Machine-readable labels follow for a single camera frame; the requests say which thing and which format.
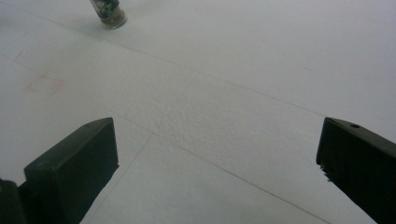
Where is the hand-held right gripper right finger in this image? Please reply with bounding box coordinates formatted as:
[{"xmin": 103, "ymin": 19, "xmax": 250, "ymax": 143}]
[{"xmin": 316, "ymin": 117, "xmax": 396, "ymax": 224}]

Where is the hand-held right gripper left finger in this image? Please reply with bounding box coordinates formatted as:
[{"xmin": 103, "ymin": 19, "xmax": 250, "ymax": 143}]
[{"xmin": 18, "ymin": 117, "xmax": 120, "ymax": 224}]

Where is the clear bottle with dark label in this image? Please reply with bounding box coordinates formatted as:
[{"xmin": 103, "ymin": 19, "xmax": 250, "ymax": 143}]
[{"xmin": 90, "ymin": 0, "xmax": 128, "ymax": 31}]

